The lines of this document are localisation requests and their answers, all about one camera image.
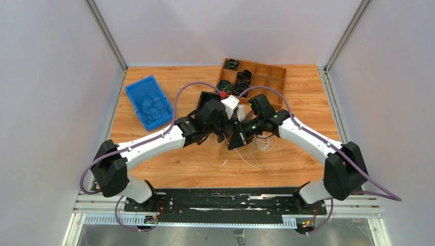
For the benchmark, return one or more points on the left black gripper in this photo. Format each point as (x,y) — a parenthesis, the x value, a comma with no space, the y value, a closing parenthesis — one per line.
(220,133)

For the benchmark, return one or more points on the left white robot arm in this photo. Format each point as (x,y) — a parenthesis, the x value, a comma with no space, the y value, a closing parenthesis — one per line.
(114,161)

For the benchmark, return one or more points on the black cable spool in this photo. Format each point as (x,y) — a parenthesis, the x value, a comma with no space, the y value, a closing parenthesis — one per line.
(229,130)

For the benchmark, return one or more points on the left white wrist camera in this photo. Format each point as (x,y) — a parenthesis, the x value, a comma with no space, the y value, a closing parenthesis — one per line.
(231,104)

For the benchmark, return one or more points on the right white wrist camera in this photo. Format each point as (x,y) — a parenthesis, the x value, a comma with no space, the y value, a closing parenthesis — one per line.
(241,115)

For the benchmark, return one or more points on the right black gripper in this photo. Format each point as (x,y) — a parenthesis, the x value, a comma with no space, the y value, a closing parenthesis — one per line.
(241,138)

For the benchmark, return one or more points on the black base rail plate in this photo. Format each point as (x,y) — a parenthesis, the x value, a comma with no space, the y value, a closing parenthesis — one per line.
(225,205)

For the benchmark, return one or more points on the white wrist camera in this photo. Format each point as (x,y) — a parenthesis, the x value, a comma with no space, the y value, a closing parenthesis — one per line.
(241,115)
(231,104)

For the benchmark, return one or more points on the black plastic bin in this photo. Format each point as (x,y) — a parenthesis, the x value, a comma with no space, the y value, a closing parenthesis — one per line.
(205,100)

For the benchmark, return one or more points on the blue plastic bin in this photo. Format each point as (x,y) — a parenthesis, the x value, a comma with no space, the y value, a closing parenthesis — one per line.
(150,103)

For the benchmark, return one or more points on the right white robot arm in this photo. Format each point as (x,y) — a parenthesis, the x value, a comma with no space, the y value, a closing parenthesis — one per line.
(344,168)

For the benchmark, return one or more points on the wooden compartment tray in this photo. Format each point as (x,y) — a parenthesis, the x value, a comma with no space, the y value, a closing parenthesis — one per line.
(271,76)

